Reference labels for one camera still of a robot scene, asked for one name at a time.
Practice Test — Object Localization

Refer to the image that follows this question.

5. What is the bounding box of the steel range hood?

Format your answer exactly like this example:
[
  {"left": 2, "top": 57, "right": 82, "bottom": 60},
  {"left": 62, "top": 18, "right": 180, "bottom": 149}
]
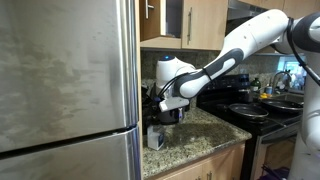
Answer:
[{"left": 227, "top": 0, "right": 272, "bottom": 22}]

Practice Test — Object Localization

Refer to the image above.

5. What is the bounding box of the long metal cabinet handle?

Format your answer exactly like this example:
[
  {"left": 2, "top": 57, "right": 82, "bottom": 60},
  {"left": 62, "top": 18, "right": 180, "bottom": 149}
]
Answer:
[{"left": 186, "top": 7, "right": 194, "bottom": 44}]

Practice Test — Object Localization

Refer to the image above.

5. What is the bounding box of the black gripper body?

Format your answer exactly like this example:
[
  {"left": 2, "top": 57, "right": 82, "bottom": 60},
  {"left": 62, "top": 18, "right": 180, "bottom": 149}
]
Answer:
[{"left": 149, "top": 105, "right": 168, "bottom": 124}]

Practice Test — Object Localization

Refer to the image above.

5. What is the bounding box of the black frying pan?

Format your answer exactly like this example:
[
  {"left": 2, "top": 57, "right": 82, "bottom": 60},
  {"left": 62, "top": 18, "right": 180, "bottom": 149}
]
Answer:
[{"left": 228, "top": 102, "right": 288, "bottom": 128}]

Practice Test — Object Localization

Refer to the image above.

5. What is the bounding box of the black electric stove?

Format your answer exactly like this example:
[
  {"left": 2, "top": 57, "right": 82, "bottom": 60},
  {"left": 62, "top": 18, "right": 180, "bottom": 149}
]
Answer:
[{"left": 196, "top": 73, "right": 305, "bottom": 180}]

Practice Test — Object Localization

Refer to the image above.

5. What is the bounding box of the green soap bottle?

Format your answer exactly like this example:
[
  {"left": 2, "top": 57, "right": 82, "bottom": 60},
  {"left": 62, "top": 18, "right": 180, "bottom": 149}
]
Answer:
[{"left": 250, "top": 77, "right": 262, "bottom": 93}]

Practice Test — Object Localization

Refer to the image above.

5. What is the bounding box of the stainless steel refrigerator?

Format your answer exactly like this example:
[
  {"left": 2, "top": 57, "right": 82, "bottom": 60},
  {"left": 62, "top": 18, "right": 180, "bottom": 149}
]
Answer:
[{"left": 0, "top": 0, "right": 142, "bottom": 180}]

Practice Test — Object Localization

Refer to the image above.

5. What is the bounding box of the chrome sink faucet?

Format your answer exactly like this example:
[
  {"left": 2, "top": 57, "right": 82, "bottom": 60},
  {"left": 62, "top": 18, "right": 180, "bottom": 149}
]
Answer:
[{"left": 271, "top": 70, "right": 293, "bottom": 93}]

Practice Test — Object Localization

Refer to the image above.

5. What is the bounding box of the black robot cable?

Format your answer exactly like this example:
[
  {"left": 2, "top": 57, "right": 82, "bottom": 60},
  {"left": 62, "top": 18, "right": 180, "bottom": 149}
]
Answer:
[{"left": 153, "top": 16, "right": 320, "bottom": 103}]

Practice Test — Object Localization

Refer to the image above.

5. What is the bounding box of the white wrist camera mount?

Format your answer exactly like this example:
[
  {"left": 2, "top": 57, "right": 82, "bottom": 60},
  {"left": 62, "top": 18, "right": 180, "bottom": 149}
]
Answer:
[{"left": 158, "top": 95, "right": 191, "bottom": 113}]

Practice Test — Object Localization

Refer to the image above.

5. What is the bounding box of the wooden lower cabinet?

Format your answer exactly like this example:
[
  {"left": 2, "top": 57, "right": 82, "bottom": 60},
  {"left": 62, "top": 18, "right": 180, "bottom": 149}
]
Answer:
[{"left": 146, "top": 142, "right": 248, "bottom": 180}]

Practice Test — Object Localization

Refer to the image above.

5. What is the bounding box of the black coffee maker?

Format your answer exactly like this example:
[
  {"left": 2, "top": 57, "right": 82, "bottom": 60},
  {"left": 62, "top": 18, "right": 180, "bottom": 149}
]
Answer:
[{"left": 156, "top": 101, "right": 191, "bottom": 126}]

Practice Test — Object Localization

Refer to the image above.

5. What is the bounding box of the short metal cabinet handle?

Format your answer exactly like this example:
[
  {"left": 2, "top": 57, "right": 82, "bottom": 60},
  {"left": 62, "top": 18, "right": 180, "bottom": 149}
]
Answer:
[{"left": 144, "top": 0, "right": 156, "bottom": 20}]

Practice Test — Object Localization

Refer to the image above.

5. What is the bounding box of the small white-capped jar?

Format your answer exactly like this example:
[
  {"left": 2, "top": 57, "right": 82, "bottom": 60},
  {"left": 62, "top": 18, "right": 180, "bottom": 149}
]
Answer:
[{"left": 146, "top": 124, "right": 166, "bottom": 152}]

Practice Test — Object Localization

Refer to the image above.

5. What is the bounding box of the open cabinet door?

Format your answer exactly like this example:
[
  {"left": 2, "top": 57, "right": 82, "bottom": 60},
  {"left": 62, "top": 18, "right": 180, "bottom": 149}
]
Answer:
[{"left": 139, "top": 0, "right": 163, "bottom": 43}]

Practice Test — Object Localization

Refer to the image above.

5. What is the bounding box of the dark shallow pan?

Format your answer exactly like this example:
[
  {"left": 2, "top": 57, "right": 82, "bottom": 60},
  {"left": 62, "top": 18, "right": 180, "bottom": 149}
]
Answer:
[{"left": 258, "top": 97, "right": 306, "bottom": 113}]

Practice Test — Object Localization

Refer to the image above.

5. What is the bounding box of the wooden upper cabinet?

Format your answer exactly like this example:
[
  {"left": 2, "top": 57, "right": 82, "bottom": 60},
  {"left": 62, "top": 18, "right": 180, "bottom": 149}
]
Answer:
[{"left": 139, "top": 0, "right": 230, "bottom": 52}]

